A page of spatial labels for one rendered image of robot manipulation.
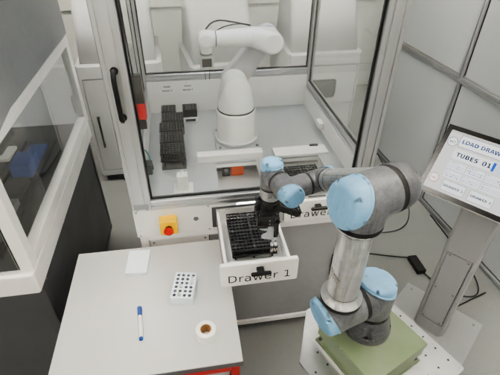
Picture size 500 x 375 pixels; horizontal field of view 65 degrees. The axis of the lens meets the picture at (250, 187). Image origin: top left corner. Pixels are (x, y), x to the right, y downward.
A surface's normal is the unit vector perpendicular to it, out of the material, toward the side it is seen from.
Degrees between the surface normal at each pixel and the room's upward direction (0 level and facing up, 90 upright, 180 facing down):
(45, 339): 90
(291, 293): 90
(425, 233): 0
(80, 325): 0
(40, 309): 90
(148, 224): 90
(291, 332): 0
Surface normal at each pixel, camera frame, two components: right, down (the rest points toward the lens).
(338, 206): -0.89, 0.16
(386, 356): -0.01, -0.81
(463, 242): -0.68, 0.43
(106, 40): 0.16, 0.59
